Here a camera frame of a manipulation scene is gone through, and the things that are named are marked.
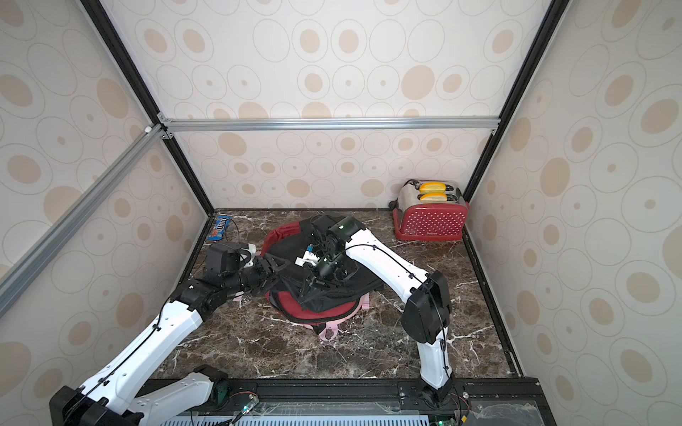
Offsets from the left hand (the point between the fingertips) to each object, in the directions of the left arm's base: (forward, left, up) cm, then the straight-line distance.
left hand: (291, 266), depth 73 cm
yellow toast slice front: (+33, -47, -4) cm, 57 cm away
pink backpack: (-10, -10, -23) cm, 27 cm away
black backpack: (-7, -5, 0) cm, 8 cm away
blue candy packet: (+32, +40, -23) cm, 56 cm away
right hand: (-11, -3, -2) cm, 12 cm away
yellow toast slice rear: (+38, -48, -4) cm, 61 cm away
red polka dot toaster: (+29, -46, -7) cm, 55 cm away
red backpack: (-1, +8, -17) cm, 19 cm away
